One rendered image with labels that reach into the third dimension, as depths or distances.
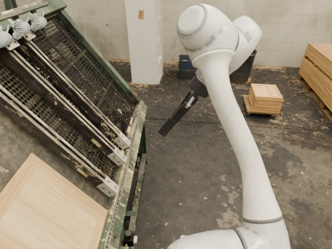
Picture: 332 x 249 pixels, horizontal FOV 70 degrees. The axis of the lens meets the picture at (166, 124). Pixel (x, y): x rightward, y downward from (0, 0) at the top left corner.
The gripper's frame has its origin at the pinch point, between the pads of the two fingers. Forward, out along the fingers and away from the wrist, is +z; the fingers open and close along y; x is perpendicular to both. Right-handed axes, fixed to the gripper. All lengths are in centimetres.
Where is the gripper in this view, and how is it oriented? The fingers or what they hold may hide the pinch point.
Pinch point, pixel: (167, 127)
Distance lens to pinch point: 83.0
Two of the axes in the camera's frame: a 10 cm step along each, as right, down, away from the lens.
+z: -5.8, 7.1, 4.1
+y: -1.9, 3.7, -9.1
